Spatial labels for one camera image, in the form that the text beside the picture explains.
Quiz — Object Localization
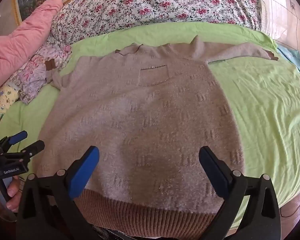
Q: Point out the person's left hand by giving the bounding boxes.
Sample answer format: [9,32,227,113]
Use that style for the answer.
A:
[0,176,21,212]

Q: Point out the light green bed sheet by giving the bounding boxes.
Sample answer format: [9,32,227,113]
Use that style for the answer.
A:
[0,21,300,228]

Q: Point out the light blue cloth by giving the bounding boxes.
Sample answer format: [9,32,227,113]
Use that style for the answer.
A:
[277,45,300,72]

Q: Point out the wall power socket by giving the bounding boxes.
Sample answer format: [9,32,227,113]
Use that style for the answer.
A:
[290,1,295,10]

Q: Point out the pink padded jacket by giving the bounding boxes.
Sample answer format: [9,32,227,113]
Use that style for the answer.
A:
[0,0,63,86]

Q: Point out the floral white pink quilt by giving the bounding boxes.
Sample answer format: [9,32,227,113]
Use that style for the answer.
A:
[51,0,262,44]

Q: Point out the pastel floral folded clothes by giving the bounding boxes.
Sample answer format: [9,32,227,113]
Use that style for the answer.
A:
[8,36,72,104]

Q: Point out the black cable on floor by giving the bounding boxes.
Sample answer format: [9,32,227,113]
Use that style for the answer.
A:
[280,187,300,218]

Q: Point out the beige knit sweater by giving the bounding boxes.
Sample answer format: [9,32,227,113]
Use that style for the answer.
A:
[32,37,275,239]

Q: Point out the yellow patterned baby cloth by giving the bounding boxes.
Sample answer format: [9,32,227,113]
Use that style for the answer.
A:
[0,85,19,120]

